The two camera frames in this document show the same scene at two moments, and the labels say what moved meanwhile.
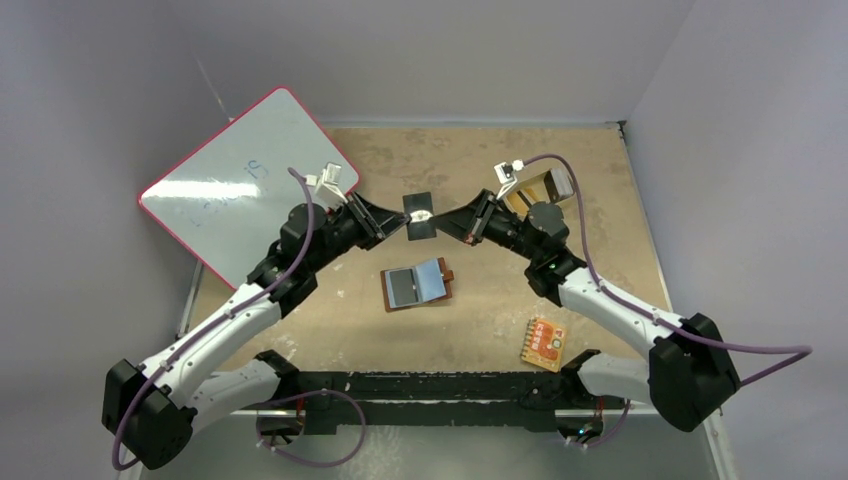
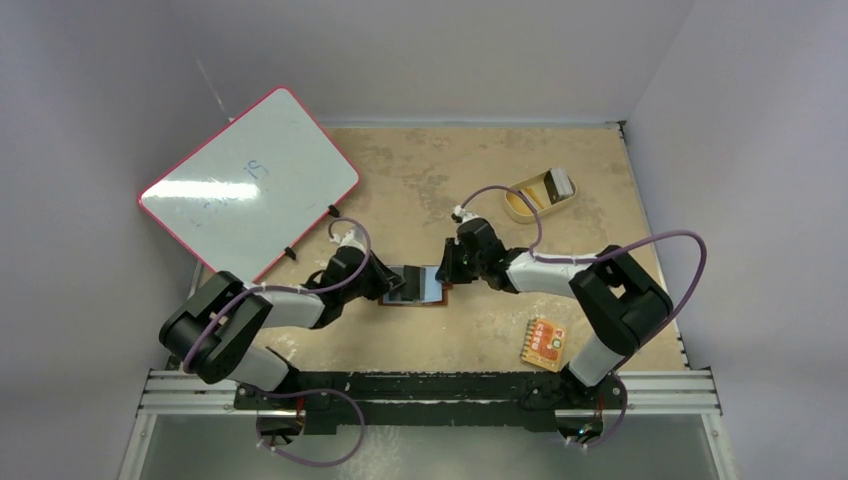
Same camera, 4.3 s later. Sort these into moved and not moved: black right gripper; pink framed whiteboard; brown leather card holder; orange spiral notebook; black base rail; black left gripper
Moved: black left gripper; black right gripper
Not moved: orange spiral notebook; black base rail; pink framed whiteboard; brown leather card holder
